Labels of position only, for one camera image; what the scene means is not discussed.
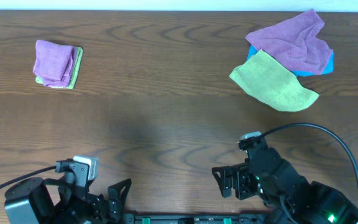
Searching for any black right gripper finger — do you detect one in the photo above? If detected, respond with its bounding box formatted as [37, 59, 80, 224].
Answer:
[218, 176, 232, 198]
[211, 166, 237, 182]

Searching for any purple cloth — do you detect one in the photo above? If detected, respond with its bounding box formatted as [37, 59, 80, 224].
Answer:
[33, 40, 76, 88]
[245, 9, 334, 75]

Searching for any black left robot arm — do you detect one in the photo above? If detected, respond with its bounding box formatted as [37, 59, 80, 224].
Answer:
[4, 155, 132, 224]

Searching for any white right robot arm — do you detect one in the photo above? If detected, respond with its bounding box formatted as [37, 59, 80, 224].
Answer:
[212, 146, 358, 223]

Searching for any olive green flat cloth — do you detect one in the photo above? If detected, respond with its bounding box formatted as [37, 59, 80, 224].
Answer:
[229, 50, 319, 112]

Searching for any folded light green cloth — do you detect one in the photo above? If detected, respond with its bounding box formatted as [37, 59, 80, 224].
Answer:
[35, 45, 84, 90]

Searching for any blue cloth under pile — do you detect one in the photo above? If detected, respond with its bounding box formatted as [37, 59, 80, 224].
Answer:
[247, 45, 334, 77]

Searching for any purple crumpled cloth on pile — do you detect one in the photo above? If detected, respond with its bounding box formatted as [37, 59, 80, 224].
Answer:
[245, 9, 334, 75]

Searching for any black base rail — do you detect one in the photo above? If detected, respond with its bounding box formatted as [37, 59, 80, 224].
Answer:
[122, 213, 267, 224]

